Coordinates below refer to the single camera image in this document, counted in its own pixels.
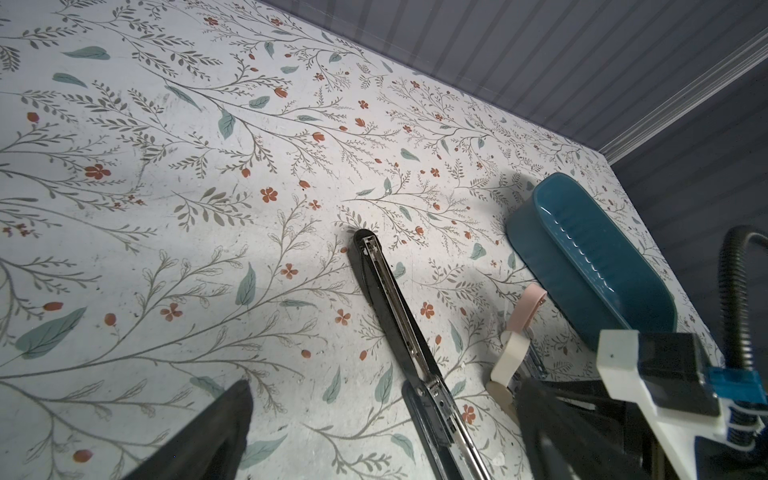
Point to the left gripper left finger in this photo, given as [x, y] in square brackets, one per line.
[211, 446]

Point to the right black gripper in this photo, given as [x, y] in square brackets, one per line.
[619, 422]

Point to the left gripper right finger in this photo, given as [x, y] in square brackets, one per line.
[560, 444]

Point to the beige mini stapler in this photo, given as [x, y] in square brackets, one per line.
[515, 349]

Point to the black stapler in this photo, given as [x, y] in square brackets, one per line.
[451, 451]

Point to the pink mini stapler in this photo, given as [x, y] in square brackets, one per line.
[524, 311]

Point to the teal plastic tray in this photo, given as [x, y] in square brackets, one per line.
[593, 273]

